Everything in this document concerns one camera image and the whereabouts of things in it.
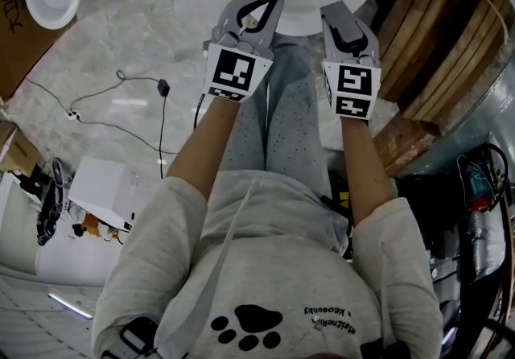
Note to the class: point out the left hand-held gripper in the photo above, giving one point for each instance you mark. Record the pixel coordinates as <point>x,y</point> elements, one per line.
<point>235,71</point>

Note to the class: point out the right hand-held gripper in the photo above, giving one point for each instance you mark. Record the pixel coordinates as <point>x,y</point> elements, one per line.
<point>354,87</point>

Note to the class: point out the white toilet brush grey grip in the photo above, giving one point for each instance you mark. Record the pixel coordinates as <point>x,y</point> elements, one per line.
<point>342,15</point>

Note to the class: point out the person's left forearm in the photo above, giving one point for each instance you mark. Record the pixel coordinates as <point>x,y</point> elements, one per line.
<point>205,148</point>

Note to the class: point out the person's right forearm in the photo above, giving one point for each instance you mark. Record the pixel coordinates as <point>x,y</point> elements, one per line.
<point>366,172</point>

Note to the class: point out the stack of wooden planks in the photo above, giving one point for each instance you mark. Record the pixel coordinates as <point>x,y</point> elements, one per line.
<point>426,47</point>

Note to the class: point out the grey speckled trousers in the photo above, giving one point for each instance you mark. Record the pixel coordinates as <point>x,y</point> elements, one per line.
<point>289,120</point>

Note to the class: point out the black power adapter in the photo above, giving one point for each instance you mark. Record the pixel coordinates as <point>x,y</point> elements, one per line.
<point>163,87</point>

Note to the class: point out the brown wooden beam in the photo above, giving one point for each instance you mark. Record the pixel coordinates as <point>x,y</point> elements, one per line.
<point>402,144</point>

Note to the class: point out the white power strip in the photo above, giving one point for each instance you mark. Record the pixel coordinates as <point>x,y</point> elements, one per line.
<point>73,115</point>

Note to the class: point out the white box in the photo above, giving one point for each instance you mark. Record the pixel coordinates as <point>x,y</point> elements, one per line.
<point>104,188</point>

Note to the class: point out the grey paw print sweatshirt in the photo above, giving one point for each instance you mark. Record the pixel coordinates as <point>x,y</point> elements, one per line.
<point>281,261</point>

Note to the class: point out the large brown cardboard box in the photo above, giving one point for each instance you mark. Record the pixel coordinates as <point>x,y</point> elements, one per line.
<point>24,51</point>

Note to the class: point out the small brown cardboard box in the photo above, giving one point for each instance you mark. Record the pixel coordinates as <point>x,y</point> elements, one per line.
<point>20,152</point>

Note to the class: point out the grey metal duct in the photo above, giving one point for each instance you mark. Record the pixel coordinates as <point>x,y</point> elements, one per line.
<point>475,120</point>

